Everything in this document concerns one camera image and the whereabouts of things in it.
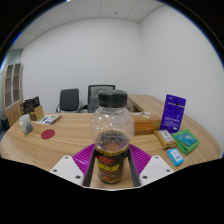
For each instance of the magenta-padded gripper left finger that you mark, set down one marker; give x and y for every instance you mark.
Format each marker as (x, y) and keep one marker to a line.
(68, 170)

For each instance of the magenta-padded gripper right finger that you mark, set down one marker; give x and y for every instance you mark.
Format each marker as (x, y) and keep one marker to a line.
(155, 170)

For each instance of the clear drink bottle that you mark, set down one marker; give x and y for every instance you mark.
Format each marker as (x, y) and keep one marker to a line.
(112, 140)

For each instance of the small blue box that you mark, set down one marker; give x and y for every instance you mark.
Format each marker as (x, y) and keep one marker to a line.
(175, 157)

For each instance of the yellow packet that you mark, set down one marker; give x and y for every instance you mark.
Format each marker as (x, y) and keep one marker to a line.
(165, 138)

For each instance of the flat round red coaster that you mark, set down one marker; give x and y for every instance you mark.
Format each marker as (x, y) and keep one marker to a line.
(48, 134)

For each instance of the green cloth pack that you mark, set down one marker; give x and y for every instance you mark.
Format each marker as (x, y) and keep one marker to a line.
(186, 141)

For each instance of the orange wooden box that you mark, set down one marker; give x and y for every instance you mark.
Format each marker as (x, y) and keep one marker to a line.
(146, 124)

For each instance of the white sticker sheet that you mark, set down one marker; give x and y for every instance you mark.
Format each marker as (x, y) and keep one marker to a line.
(48, 119)

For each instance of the purple card package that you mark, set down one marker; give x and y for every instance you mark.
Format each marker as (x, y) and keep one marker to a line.
(172, 114)

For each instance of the white mug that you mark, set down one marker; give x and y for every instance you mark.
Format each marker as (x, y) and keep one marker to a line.
(26, 125)

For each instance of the brown box with tan flap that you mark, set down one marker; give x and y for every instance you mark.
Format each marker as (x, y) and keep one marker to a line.
(38, 114)

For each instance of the wooden side desk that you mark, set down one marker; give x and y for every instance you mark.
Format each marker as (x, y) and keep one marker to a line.
(146, 101)

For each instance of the grey backpack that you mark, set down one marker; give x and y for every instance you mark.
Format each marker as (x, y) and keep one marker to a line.
(94, 101)

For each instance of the tall dark brown box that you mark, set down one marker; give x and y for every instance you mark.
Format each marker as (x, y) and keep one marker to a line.
(23, 108)

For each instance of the dark brown flat box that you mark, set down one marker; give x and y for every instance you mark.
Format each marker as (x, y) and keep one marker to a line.
(32, 101)

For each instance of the wooden shelf cabinet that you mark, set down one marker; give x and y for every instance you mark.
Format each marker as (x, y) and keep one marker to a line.
(13, 113)

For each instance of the black sofa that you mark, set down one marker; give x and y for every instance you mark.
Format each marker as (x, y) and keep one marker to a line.
(4, 124)

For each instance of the black mesh office chair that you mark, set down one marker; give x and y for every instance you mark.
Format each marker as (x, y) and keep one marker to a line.
(100, 87)

